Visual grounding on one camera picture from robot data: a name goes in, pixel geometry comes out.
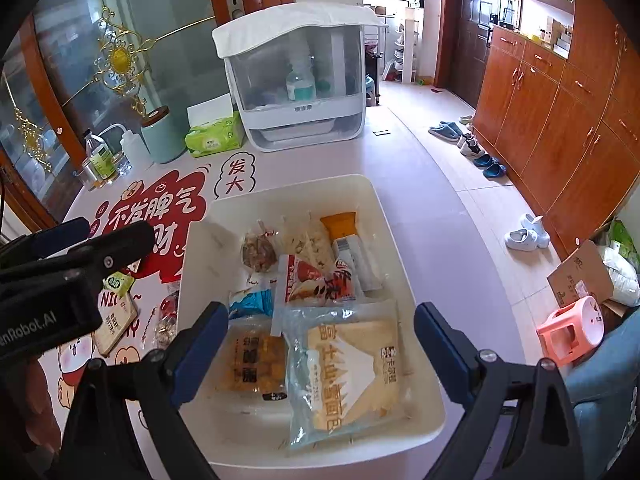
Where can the small green snack packet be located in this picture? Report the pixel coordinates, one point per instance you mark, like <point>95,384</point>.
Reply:
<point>119,284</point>

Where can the green plastic stool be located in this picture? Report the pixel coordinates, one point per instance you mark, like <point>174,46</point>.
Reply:
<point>372,89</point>

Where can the red white brushstroke packet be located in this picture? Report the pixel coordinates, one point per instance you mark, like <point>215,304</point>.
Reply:
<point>348,280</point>

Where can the white shoe rack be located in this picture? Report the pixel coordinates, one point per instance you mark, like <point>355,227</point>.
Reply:
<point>406,45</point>

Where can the dark wooden door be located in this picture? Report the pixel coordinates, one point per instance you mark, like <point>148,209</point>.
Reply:
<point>467,35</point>

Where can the green tissue box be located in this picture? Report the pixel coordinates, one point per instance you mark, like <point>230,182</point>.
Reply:
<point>215,137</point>

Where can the glass door with gold ornaments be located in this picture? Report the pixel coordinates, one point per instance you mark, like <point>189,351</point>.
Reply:
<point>100,60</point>

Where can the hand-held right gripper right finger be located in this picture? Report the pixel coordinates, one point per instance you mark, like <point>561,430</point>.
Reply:
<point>442,352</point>

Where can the glass bottle with green label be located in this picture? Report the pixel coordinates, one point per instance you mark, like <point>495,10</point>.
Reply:
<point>101,159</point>

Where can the cardboard box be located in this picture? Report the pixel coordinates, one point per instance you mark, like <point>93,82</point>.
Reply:
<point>582,272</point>

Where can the black white sneakers pair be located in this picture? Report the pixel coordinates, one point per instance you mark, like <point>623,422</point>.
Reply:
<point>470,147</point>

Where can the fried golden snack packet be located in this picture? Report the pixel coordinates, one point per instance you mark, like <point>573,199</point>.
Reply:
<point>252,360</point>

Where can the wooden wall cabinets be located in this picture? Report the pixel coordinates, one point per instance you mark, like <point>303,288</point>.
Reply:
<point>565,100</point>

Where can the person's left hand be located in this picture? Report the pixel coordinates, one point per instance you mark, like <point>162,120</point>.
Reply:
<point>35,405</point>

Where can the green plastic bag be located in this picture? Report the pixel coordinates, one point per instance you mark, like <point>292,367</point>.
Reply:
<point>624,237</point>

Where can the blue snack packet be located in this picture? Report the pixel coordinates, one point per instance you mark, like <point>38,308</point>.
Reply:
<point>252,305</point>

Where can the dark blue slippers pair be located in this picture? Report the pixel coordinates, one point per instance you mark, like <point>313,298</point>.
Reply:
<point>490,165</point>

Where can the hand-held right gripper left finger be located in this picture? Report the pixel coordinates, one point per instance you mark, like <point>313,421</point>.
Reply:
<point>200,347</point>

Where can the white countertop storage cabinet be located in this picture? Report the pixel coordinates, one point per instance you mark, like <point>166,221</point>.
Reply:
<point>295,75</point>

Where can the white squeeze bottle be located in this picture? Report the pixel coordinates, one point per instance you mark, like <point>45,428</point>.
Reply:
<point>134,149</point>

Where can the clear white cracker packet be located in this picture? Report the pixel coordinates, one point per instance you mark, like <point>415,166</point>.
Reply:
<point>310,242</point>

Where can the clear walnut snack packet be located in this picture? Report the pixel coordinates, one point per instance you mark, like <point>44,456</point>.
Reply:
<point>167,327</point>
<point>259,252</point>

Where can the large toast bread packet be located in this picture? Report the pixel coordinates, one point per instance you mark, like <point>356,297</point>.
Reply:
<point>350,375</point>

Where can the teal canister with brown lid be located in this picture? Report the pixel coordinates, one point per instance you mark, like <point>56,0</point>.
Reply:
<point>161,137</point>

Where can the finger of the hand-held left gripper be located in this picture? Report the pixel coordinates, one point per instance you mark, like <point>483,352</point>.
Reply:
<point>55,237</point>
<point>112,250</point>

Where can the white plastic bag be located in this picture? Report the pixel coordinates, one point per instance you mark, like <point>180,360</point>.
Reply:
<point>622,275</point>

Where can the white plastic bin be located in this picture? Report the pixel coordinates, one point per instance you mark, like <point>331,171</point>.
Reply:
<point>395,270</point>

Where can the blue upholstered chair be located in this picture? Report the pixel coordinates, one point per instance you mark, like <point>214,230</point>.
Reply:
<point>605,390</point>

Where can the orange white stick packet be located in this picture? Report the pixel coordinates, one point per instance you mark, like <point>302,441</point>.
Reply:
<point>352,255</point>

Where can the grey blue slippers pair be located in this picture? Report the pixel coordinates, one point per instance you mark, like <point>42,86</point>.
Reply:
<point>446,130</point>

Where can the red white date packet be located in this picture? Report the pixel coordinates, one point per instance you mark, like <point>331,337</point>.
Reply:
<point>305,282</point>

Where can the pink plastic stool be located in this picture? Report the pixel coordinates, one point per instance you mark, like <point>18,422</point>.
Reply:
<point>572,331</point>

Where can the white shoes pair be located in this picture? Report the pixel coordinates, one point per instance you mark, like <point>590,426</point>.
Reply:
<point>527,234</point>

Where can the brown snack packet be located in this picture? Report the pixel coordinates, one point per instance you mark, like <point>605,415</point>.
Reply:
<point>117,325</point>

